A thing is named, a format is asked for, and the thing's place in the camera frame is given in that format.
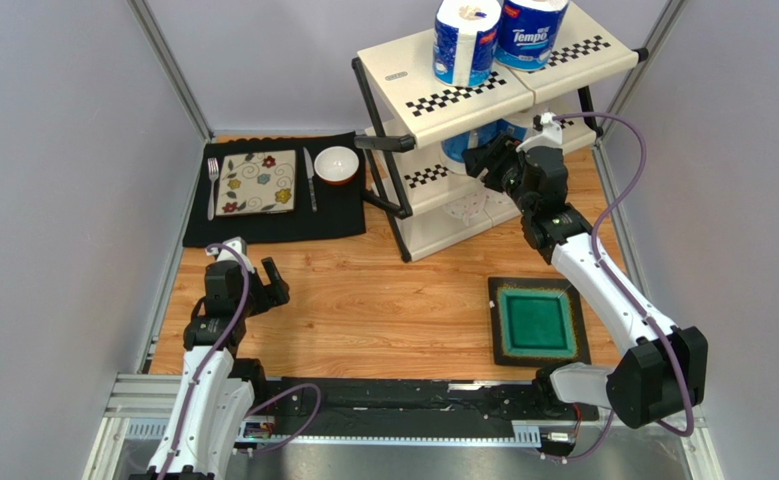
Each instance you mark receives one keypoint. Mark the white and orange bowl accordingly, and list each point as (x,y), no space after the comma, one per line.
(336,165)

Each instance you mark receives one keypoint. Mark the blue paper roll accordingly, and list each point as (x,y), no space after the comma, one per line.
(452,149)

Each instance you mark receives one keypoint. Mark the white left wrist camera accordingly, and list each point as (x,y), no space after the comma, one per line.
(234,249)

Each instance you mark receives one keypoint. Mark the silver table knife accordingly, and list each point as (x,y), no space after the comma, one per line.
(310,173)

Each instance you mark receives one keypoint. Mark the cream checkered three-tier shelf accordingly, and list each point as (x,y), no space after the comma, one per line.
(412,113)

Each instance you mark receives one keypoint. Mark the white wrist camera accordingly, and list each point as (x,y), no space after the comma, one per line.
(546,131)
(234,249)

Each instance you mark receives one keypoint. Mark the Tempo paper roll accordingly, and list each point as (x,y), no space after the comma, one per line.
(465,34)
(527,33)

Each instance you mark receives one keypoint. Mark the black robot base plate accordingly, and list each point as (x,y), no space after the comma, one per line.
(411,408)

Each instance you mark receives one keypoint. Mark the green square glazed plate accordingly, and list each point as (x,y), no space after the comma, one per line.
(536,322)

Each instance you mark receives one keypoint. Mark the white patterned paper roll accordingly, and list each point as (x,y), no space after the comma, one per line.
(467,208)

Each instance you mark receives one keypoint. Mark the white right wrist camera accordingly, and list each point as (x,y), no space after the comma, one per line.
(546,131)

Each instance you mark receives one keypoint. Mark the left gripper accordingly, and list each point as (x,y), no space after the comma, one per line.
(276,293)

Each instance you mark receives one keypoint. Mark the floral square plate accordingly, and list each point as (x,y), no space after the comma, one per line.
(257,183)

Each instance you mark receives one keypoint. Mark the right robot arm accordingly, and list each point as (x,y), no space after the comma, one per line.
(662,370)

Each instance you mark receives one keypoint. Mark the black cloth placemat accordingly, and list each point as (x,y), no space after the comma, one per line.
(339,214)

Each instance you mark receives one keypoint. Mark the silver fork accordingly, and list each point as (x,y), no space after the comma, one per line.
(213,169)

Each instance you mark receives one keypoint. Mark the white roll with blue band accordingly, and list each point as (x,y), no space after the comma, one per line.
(520,125)

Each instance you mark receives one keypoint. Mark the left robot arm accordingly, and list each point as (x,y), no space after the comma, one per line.
(217,389)

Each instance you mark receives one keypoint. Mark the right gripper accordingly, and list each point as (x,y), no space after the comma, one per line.
(490,163)

